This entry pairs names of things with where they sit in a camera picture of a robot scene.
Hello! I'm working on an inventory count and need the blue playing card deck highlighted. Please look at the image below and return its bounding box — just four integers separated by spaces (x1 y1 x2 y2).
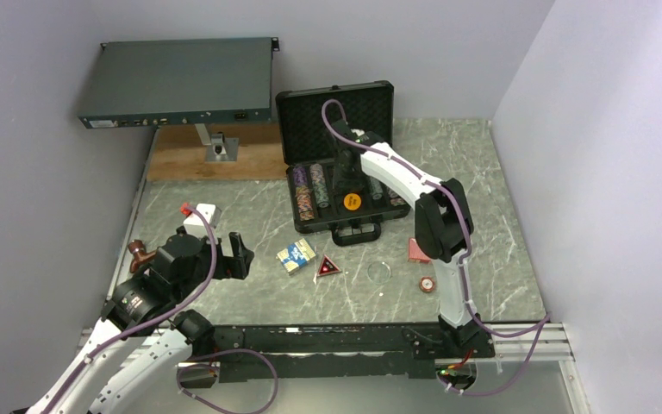
276 238 316 274

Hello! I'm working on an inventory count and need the clear round plastic disc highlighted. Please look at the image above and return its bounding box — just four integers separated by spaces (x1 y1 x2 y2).
367 261 392 285

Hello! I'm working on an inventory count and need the black poker set case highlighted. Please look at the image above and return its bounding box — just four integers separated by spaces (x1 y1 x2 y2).
276 81 410 247

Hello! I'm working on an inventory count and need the multicolour poker chip stack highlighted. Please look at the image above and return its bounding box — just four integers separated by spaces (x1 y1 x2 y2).
296 185 315 221

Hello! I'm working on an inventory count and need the grey metal bracket stand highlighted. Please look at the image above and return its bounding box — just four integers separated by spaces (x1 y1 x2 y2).
195 124 239 163

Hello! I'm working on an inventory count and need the wooden board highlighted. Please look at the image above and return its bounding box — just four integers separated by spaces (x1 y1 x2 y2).
147 123 287 181

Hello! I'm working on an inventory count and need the orange big blind button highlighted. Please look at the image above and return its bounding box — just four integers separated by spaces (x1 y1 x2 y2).
343 192 363 211

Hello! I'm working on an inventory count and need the grey copper clamp tool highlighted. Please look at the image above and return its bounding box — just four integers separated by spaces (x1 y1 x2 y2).
127 239 156 274

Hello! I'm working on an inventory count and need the purple poker chip stack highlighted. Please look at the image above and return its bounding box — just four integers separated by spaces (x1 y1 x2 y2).
292 166 308 188

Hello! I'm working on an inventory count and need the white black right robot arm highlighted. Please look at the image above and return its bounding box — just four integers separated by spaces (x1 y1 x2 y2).
326 120 488 358

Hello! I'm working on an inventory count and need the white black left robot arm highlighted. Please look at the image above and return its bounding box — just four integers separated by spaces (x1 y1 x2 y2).
23 228 254 413

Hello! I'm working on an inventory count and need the green blue chip stack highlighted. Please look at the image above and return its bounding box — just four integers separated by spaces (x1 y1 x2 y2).
368 177 384 200
313 181 330 209

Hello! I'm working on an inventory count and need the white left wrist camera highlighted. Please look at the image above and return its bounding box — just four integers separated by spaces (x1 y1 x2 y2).
180 203 222 239

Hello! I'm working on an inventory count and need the green blue right chip stack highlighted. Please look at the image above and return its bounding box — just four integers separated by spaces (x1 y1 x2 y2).
368 177 384 200

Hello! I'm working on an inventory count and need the red triangular dealer button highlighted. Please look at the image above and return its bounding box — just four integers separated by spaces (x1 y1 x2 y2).
315 254 341 279

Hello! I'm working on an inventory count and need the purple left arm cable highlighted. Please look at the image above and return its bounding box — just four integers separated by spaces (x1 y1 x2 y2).
40 205 279 414

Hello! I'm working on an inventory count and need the grey rack network device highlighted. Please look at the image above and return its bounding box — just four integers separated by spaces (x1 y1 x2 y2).
76 37 280 129

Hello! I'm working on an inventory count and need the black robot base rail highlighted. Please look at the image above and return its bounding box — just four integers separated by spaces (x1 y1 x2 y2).
189 321 495 382

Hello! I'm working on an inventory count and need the red playing card deck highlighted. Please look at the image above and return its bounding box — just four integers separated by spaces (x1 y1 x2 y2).
408 237 431 264

